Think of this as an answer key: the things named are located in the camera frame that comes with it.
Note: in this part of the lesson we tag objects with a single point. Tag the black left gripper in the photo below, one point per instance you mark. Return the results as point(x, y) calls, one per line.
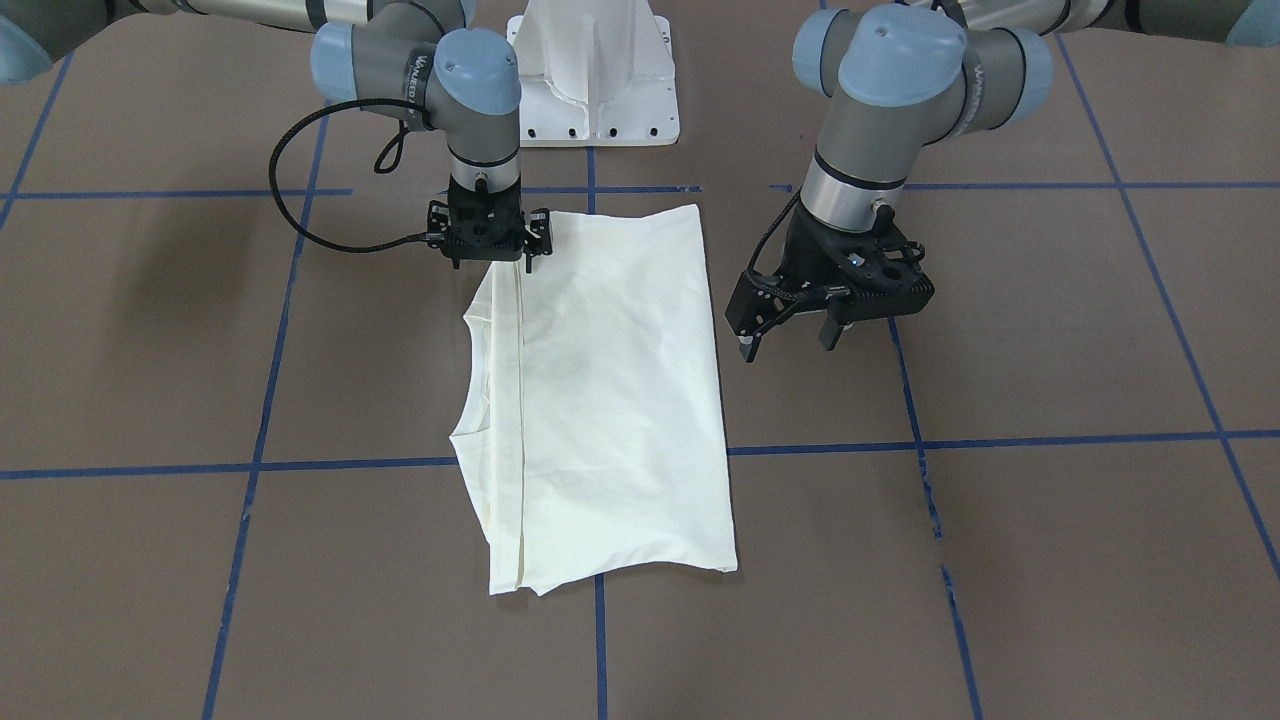
point(806, 251)

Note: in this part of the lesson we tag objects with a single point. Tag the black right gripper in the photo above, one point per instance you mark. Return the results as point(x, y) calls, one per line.
point(538, 229)

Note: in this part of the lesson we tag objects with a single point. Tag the cream long-sleeve cat shirt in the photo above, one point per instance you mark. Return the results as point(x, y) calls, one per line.
point(592, 436)

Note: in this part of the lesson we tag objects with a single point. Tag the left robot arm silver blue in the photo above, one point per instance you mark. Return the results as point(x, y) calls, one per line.
point(902, 76)

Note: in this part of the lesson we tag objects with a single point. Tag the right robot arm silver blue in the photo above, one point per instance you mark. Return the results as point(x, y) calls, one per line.
point(421, 63)

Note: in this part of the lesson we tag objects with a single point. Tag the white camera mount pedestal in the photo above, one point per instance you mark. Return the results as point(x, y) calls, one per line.
point(595, 74)

